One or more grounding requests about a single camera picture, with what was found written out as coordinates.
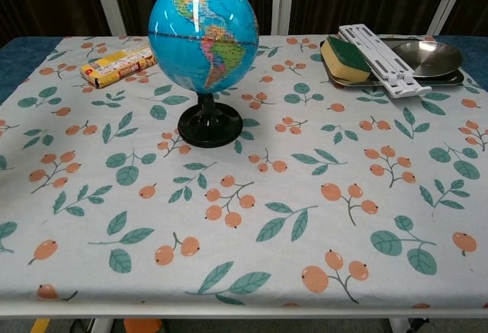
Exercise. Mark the blue desk globe black stand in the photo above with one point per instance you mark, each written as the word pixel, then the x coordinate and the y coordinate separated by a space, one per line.
pixel 198 36

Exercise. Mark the floral white tablecloth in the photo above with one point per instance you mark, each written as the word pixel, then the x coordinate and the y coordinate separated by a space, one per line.
pixel 267 196

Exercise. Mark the yellow green sponge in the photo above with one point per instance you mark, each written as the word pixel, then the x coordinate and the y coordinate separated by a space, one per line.
pixel 343 62

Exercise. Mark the yellow snack box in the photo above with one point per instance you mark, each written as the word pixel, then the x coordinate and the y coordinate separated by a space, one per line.
pixel 114 67

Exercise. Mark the white folding stand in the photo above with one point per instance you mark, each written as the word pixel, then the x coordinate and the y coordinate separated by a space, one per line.
pixel 385 62

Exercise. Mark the orange object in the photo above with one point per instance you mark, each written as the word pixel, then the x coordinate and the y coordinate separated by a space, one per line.
pixel 143 326

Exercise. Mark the round steel plate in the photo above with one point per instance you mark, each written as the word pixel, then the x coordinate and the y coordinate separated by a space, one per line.
pixel 431 56

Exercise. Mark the rectangular steel tray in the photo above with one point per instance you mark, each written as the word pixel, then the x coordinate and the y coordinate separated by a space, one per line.
pixel 446 79

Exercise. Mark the yellow floor tape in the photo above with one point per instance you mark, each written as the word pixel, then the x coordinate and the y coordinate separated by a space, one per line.
pixel 40 326

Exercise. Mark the white table frame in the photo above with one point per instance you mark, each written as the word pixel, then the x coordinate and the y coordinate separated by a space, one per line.
pixel 244 312

